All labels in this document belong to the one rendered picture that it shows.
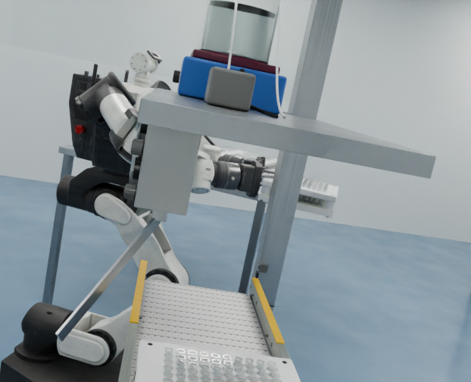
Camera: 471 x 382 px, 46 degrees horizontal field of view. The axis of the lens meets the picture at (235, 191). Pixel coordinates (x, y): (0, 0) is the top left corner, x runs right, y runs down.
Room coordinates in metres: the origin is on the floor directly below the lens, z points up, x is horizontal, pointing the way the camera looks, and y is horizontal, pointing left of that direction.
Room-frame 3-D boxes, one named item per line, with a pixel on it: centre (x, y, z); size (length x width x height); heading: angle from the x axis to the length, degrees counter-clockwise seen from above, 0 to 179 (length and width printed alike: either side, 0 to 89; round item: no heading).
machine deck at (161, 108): (0.99, -0.01, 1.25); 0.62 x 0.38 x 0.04; 8
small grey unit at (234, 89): (0.93, 0.05, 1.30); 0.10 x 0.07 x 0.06; 8
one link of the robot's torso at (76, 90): (1.98, 0.46, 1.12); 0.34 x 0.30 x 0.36; 170
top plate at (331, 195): (1.87, -0.22, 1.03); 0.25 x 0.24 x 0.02; 170
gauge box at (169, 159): (1.17, 0.15, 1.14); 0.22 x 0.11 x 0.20; 8
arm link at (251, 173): (1.79, -0.01, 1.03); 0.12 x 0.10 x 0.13; 112
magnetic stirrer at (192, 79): (1.16, 0.07, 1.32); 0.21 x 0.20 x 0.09; 98
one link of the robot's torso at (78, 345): (1.98, 0.42, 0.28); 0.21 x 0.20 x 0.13; 80
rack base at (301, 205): (1.87, -0.22, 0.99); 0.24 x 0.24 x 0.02; 80
